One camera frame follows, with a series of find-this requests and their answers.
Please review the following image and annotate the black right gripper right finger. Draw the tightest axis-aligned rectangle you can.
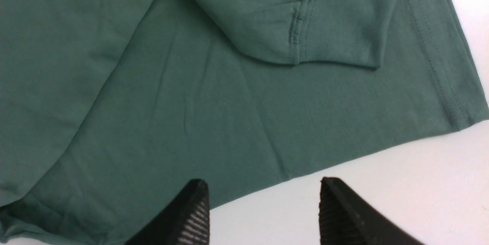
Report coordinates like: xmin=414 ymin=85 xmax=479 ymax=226
xmin=319 ymin=177 xmax=422 ymax=245

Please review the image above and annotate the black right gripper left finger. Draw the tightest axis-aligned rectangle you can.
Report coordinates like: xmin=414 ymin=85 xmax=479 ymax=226
xmin=126 ymin=179 xmax=210 ymax=245

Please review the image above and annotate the green long-sleeved shirt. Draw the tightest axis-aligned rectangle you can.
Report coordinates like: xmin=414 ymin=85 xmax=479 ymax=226
xmin=0 ymin=0 xmax=488 ymax=245

